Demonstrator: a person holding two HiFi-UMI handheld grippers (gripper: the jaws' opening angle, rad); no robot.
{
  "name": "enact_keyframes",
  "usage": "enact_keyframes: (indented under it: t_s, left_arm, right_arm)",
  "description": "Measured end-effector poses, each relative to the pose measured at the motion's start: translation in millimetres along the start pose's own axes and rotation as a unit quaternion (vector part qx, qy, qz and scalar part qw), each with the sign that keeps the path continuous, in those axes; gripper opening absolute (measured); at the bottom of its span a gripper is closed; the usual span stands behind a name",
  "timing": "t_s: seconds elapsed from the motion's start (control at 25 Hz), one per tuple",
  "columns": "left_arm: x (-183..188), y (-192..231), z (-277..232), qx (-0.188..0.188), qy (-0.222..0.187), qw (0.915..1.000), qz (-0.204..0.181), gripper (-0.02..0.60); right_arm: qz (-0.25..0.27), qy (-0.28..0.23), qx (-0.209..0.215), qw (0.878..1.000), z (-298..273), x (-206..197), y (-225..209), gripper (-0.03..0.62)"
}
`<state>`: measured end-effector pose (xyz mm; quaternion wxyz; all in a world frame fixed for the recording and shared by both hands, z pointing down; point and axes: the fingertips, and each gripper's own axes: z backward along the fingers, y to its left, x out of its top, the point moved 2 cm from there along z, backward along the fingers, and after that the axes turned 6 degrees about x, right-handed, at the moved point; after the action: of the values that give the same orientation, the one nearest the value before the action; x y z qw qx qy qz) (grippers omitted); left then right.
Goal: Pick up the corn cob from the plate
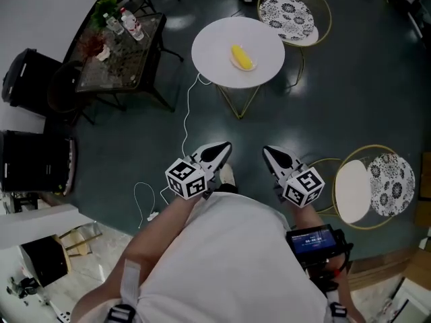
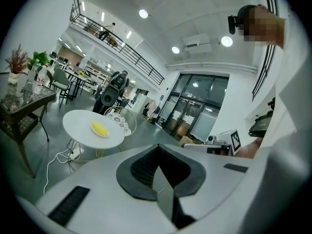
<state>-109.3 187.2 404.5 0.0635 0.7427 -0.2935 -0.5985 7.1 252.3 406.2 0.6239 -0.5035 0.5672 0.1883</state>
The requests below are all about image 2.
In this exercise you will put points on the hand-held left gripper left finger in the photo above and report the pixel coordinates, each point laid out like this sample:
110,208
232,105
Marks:
97,184

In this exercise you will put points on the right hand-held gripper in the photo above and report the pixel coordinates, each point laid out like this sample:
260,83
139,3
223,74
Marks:
235,140

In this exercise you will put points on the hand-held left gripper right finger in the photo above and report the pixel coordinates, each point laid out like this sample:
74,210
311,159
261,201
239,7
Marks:
214,174

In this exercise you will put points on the person's right forearm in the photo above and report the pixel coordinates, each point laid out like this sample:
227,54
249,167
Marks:
248,150

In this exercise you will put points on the cardboard box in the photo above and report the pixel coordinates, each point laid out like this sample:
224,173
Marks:
186,140

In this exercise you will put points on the white power strip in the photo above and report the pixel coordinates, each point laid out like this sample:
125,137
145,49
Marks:
76,153

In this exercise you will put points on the glass entrance doors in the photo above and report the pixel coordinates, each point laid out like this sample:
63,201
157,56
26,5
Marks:
195,106

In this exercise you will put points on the clothes rack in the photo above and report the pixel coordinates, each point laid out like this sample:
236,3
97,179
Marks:
151,108

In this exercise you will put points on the round white table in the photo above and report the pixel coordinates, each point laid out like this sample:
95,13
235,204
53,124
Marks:
80,128

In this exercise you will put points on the floral seat cushion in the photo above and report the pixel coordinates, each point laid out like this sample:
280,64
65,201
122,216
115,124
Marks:
119,123

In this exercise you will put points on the black forearm-mounted monitor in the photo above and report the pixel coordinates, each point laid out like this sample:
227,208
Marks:
262,124

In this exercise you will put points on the black mezzanine railing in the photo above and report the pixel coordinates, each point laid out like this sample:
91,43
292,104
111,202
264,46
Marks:
156,75

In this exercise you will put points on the round ceiling light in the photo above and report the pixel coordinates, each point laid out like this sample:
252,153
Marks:
175,49
143,13
226,41

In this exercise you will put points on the white ceiling air conditioner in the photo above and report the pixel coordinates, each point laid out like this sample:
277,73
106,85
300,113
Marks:
197,46

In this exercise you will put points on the person's white shirt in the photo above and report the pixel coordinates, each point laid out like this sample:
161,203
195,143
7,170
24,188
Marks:
290,94

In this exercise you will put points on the black high table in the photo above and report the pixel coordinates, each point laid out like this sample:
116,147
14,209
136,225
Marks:
75,75

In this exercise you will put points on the grey dining chair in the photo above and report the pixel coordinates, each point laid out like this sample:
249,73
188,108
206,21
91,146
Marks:
61,79

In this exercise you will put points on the yellow flower pot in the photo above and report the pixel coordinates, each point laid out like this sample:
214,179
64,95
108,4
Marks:
81,73

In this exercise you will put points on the dark glass-top table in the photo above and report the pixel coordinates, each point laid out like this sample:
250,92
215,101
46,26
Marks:
17,101

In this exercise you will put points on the person's head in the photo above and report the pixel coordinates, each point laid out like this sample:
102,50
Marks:
263,25

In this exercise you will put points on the green potted plant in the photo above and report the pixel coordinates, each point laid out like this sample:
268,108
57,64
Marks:
40,57

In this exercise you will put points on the dried plant in white vase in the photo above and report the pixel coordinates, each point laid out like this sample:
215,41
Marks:
15,60

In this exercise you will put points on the black head-worn camera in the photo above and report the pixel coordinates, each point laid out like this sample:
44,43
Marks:
232,24

